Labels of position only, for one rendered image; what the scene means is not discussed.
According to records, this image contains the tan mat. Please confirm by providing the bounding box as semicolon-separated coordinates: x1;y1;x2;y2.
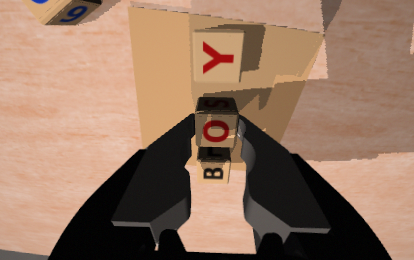
128;7;326;149

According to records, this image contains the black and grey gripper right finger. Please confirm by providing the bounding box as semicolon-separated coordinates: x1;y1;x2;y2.
236;114;392;260

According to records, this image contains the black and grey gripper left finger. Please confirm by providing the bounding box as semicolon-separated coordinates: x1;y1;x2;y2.
48;113;195;260

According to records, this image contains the wooden letter block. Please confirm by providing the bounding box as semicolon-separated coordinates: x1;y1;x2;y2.
193;29;246;83
22;0;102;26
195;97;239;147
197;146;231;184

